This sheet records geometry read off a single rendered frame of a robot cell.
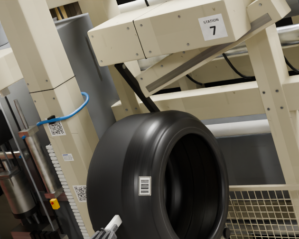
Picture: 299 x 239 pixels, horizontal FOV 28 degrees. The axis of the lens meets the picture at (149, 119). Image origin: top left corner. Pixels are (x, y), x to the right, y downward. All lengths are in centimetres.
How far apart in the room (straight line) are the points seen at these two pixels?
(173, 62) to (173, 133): 38
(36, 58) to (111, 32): 30
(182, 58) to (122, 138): 44
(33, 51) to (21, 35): 7
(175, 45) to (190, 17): 13
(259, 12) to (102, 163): 74
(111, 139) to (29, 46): 44
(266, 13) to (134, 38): 49
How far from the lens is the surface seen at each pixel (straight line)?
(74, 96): 223
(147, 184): 190
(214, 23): 201
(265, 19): 208
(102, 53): 230
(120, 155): 198
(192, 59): 225
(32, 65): 218
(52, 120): 218
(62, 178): 237
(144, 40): 217
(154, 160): 193
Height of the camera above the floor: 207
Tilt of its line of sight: 17 degrees down
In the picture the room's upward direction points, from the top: 19 degrees counter-clockwise
